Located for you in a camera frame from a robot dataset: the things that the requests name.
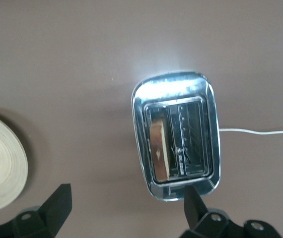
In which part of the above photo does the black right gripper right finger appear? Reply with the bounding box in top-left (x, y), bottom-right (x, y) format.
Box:
top-left (181, 185), bottom-right (232, 238)

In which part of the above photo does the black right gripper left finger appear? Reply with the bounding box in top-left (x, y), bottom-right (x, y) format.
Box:
top-left (0, 183), bottom-right (72, 238)

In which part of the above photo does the round wooden plate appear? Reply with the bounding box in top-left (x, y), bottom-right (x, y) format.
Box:
top-left (0, 111), bottom-right (29, 213)

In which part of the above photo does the bread slice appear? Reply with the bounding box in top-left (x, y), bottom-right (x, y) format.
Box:
top-left (149, 118), bottom-right (170, 180)

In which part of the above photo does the silver two-slot toaster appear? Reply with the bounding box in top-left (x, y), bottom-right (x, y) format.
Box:
top-left (131, 70), bottom-right (221, 202)

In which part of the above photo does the white toaster power cord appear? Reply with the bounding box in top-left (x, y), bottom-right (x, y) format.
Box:
top-left (218, 127), bottom-right (283, 136)

